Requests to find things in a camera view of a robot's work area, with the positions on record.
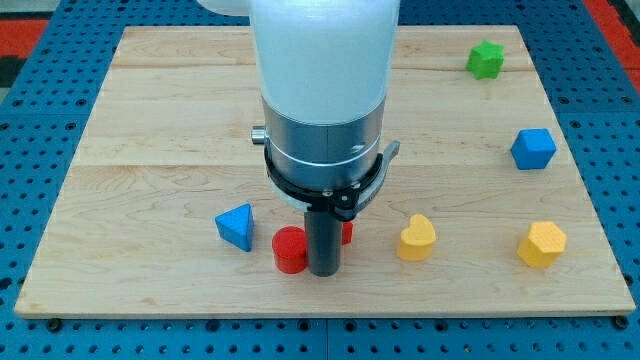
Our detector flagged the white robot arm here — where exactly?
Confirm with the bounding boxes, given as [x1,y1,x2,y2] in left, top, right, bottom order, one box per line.
[199,0,400,212]

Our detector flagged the blue cube block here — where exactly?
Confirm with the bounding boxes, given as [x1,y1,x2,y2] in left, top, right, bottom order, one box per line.
[510,128,557,170]

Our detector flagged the wooden board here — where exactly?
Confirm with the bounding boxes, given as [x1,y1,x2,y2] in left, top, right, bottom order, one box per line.
[15,26,636,319]

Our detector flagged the blue triangle block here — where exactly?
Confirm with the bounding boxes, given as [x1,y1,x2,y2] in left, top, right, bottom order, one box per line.
[214,203,254,252]

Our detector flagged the green star block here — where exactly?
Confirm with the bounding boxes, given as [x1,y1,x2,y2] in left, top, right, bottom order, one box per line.
[466,40,504,80]

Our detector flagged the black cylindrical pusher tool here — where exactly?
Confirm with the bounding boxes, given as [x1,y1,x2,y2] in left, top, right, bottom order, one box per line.
[304,211,342,277]

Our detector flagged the yellow hexagon block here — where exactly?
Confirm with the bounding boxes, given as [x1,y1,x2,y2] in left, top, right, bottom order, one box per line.
[516,221,567,269]

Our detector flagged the yellow heart block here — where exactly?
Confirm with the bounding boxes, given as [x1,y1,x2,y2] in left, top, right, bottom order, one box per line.
[396,214,437,261]

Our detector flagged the red cylinder block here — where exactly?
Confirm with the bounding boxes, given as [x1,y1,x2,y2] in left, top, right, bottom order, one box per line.
[272,226,308,274]

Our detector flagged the black clamp ring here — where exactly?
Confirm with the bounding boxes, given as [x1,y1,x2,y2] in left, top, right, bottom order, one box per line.
[262,140,401,223]

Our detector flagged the red block behind tool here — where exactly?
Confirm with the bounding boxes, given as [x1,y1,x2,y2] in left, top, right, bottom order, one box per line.
[342,222,354,245]

